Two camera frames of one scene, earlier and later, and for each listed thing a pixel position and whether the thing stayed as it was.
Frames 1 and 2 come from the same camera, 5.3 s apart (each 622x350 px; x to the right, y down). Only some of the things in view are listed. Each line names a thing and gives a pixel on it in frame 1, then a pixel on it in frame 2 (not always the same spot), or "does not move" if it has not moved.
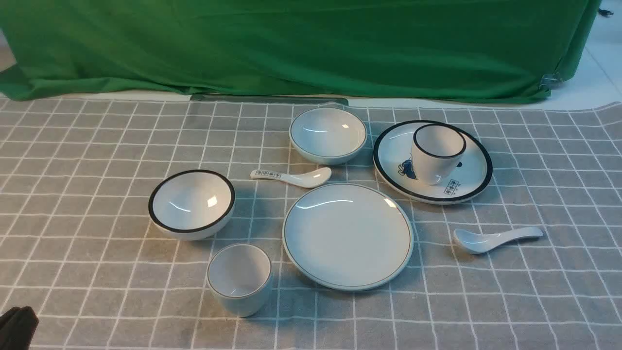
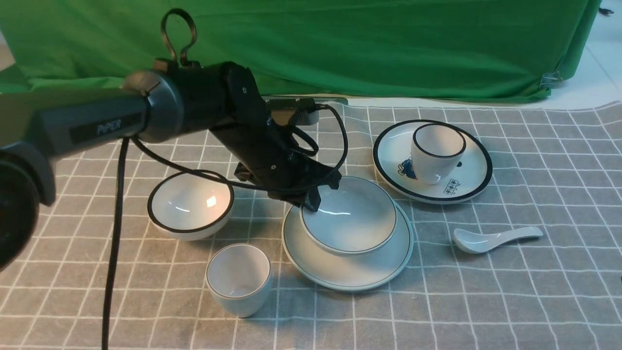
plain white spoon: x=470 y=242 does not move
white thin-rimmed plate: x=348 y=236 does not move
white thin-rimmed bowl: x=327 y=136 to x=360 y=215
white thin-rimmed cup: x=239 y=276 does not move
